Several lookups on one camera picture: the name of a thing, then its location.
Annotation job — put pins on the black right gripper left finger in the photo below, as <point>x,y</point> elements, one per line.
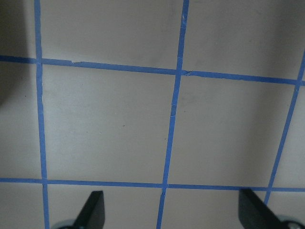
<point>91,216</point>

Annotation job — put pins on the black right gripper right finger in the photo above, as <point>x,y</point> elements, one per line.
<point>253,213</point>

